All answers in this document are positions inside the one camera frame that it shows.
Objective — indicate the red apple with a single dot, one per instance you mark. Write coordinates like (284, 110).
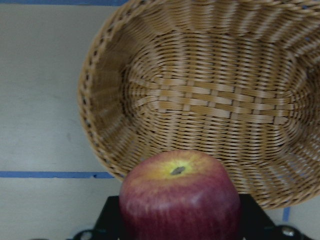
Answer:
(180, 195)

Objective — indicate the wicker basket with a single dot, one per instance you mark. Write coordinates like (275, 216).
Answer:
(236, 79)

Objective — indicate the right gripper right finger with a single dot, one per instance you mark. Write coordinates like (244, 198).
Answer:
(253, 217)

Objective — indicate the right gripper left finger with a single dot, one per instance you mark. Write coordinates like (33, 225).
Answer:
(109, 220)

